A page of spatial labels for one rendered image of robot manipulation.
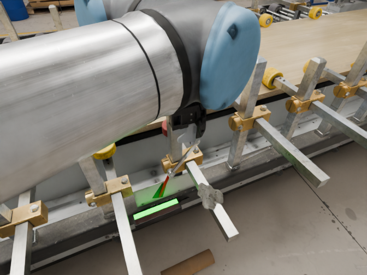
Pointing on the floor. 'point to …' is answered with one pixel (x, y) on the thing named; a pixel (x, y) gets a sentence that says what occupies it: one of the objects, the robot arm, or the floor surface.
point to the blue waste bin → (15, 10)
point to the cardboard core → (191, 264)
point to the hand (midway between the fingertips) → (194, 139)
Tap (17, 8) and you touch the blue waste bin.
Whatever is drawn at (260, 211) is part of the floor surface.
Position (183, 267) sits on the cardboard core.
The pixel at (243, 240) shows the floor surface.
